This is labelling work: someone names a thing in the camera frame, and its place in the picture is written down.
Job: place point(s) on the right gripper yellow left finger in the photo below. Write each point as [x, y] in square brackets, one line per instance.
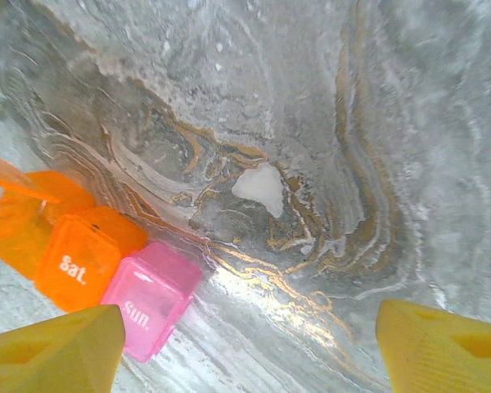
[86, 348]

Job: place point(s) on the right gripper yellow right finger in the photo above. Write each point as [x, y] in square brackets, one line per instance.
[413, 356]

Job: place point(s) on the orange pink pill organizer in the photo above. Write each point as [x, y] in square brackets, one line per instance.
[77, 262]

